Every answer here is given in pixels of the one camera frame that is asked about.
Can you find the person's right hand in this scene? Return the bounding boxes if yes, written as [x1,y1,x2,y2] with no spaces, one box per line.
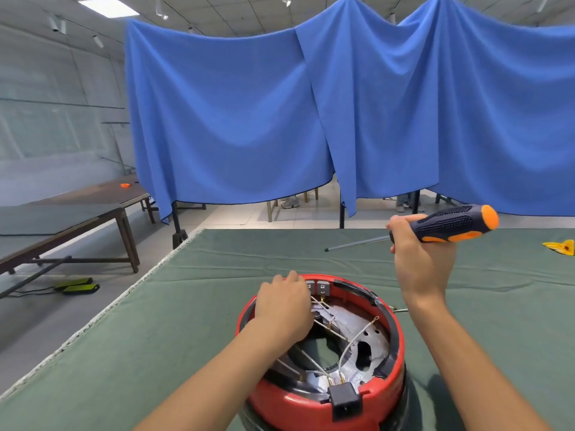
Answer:
[386,213,457,304]

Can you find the person's left hand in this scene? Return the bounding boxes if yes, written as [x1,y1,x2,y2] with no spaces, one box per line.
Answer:
[254,270,315,355]

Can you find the black orange handled screwdriver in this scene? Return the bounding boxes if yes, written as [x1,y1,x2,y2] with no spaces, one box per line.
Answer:
[324,204,500,253]

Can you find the red rice cooker body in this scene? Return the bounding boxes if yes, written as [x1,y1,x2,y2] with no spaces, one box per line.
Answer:
[235,274,410,431]

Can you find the person's right forearm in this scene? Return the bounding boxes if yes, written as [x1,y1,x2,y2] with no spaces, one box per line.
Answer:
[410,289,554,431]

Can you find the person's left forearm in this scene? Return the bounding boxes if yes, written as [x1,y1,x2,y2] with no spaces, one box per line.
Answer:
[134,327,290,431]

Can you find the wooden chair legs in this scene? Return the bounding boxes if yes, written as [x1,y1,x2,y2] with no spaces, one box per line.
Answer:
[266,187,320,223]

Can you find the green table cloth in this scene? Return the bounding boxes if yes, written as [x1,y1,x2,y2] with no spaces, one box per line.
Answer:
[0,228,575,431]

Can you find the black curtain stand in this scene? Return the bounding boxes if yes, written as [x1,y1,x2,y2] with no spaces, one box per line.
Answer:
[170,199,207,251]

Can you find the blue hanging curtain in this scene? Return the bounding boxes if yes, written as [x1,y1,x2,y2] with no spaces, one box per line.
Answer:
[294,0,575,218]
[124,18,336,224]

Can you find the black power socket block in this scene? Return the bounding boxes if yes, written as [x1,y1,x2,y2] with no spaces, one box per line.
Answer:
[329,383,363,423]

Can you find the yellow plastic piece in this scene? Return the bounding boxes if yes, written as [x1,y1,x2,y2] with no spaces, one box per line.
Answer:
[542,239,575,257]

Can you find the brown wooden table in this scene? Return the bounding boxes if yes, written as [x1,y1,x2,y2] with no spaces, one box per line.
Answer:
[0,174,156,275]

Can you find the white ceiling light panel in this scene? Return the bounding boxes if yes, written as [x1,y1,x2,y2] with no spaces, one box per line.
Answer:
[78,0,140,19]

